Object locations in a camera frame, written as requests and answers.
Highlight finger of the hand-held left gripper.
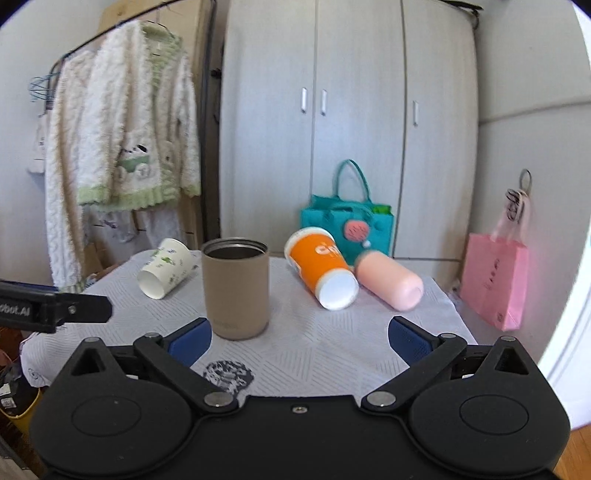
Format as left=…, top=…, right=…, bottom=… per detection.
left=54, top=292, right=113, bottom=325

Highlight tan steel tumbler cup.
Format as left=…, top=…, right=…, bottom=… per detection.
left=201, top=237, right=270, bottom=341

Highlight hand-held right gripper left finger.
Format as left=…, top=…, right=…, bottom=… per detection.
left=51, top=318, right=240, bottom=412

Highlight white green fluffy cardigan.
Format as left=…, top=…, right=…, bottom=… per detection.
left=76, top=21, right=202, bottom=209

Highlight white patterned tablecloth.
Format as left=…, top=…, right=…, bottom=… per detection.
left=21, top=249, right=478, bottom=416

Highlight pink cup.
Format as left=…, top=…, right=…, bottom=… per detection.
left=354, top=252, right=424, bottom=311

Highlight grey wardrobe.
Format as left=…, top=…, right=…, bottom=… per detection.
left=218, top=0, right=481, bottom=279

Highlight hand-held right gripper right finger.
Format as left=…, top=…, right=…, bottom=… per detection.
left=360, top=316, right=548, bottom=412

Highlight light grey printed pants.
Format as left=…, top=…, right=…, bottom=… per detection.
left=87, top=202, right=205, bottom=260

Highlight pink paper bag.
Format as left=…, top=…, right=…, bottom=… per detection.
left=459, top=188, right=530, bottom=332

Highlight orange paper cup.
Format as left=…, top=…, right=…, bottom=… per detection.
left=284, top=226, right=360, bottom=311

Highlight yellow bucket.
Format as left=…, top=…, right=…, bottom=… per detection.
left=0, top=387, right=43, bottom=431

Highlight teal felt tote bag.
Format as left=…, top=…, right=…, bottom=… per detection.
left=300, top=159, right=394, bottom=259

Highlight white green-print paper cup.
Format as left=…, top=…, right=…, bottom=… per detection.
left=137, top=238, right=197, bottom=301

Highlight blue wire hanger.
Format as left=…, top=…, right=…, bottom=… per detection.
left=29, top=60, right=63, bottom=112

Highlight cream fluffy robe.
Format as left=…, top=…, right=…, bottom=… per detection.
left=44, top=51, right=100, bottom=292

